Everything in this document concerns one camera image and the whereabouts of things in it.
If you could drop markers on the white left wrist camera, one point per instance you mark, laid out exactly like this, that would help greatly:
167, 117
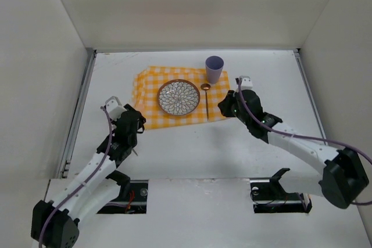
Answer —
114, 105

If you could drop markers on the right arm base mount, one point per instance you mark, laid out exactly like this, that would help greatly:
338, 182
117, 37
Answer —
269, 197

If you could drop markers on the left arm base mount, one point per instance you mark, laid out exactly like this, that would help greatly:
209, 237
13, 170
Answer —
131, 200

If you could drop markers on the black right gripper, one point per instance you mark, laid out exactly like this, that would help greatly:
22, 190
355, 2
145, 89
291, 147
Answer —
228, 104

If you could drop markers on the lilac plastic cup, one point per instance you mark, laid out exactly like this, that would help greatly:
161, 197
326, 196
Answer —
214, 66

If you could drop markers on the copper spoon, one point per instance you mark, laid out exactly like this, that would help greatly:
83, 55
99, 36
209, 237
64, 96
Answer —
205, 87

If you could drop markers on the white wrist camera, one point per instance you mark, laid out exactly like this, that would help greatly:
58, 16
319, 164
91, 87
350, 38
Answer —
114, 105
245, 82

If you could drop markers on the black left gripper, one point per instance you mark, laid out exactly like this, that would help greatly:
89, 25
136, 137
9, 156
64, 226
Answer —
135, 117

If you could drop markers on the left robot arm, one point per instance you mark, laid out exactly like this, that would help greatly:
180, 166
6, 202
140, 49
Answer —
57, 222

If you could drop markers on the patterned ceramic bowl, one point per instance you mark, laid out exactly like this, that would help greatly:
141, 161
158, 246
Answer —
178, 97

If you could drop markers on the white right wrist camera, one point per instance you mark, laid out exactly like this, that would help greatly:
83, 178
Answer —
245, 82

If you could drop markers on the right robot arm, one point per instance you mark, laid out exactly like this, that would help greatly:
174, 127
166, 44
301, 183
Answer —
342, 175

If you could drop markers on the yellow white checkered cloth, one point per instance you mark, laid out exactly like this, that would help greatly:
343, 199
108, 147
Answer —
147, 83

